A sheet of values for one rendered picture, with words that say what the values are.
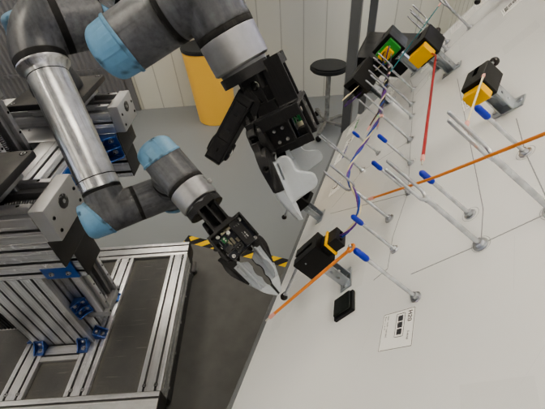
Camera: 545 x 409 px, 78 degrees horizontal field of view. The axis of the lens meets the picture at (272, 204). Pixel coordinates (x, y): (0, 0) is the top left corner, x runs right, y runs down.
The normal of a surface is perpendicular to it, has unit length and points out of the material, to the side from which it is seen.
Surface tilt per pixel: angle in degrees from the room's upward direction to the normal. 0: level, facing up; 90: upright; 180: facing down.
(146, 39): 103
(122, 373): 0
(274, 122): 79
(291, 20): 90
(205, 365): 0
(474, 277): 53
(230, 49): 74
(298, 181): 64
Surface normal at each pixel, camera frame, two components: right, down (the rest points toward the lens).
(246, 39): 0.48, 0.12
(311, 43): 0.04, 0.65
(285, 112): -0.21, 0.50
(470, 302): -0.79, -0.60
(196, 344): -0.06, -0.75
